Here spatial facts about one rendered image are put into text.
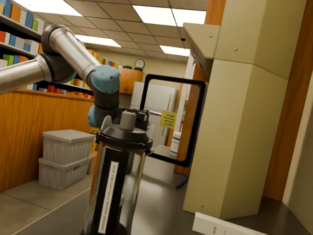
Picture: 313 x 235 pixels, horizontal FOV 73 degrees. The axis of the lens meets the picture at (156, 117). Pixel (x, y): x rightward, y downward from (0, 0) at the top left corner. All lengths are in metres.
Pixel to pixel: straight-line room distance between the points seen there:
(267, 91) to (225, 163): 0.26
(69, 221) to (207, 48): 0.59
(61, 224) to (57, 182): 2.38
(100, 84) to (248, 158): 0.49
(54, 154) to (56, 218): 2.33
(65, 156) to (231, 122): 2.36
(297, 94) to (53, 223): 1.00
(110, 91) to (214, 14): 0.70
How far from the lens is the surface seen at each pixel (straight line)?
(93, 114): 0.69
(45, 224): 0.57
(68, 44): 0.78
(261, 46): 0.71
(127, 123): 0.39
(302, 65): 1.12
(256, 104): 0.71
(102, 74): 0.59
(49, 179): 3.01
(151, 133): 0.45
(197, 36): 0.70
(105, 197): 0.40
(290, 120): 1.08
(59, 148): 2.82
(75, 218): 0.59
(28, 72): 0.93
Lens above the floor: 1.24
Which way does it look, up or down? 3 degrees down
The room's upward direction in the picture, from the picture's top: 11 degrees clockwise
